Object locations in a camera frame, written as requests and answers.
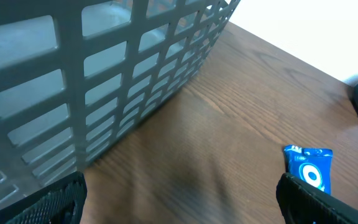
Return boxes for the blue Oreo cookie pack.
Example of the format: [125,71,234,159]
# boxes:
[283,144,333,195]

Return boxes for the grey plastic mesh basket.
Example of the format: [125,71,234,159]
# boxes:
[0,0,238,210]

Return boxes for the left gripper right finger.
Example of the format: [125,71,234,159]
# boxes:
[276,173,358,224]

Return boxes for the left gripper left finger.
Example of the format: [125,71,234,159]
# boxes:
[0,171,87,224]

